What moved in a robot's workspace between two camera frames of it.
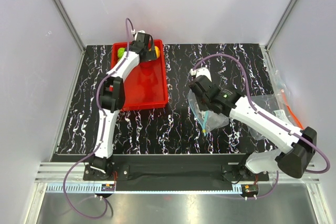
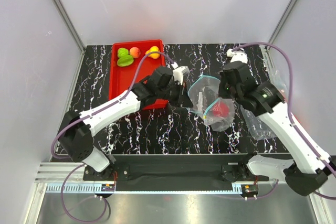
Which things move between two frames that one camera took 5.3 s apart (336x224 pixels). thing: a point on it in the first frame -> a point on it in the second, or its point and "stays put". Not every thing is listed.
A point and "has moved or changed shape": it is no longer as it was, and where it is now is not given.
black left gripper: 150,55 -> 176,102
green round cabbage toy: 120,52 stays put
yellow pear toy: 157,51 stays put
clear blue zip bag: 209,120 has moved or changed shape
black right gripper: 201,106 -> 221,93
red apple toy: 146,65 has moved or changed shape
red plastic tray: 145,85 stays put
